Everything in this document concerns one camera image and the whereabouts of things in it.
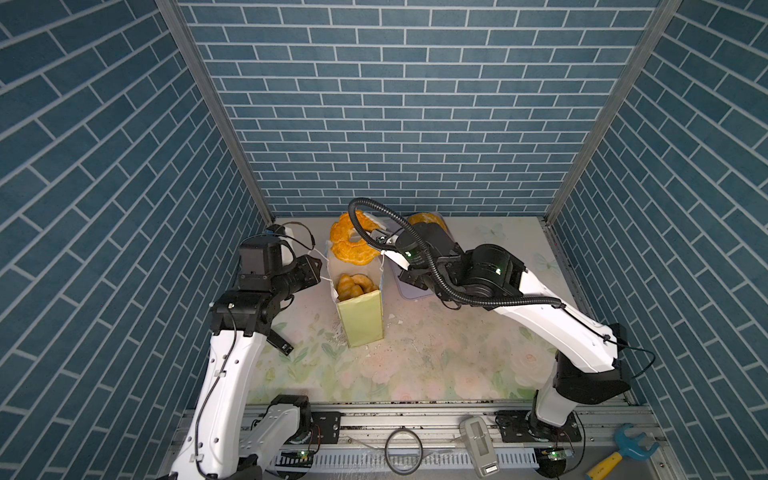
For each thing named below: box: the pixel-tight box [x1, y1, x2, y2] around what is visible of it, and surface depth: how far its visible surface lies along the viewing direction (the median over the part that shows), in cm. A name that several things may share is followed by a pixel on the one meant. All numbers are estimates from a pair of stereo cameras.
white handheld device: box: [459, 415, 500, 479], surface depth 71 cm
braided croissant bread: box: [336, 273, 356, 302], surface depth 90 cm
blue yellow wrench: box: [585, 423, 659, 480], surface depth 71 cm
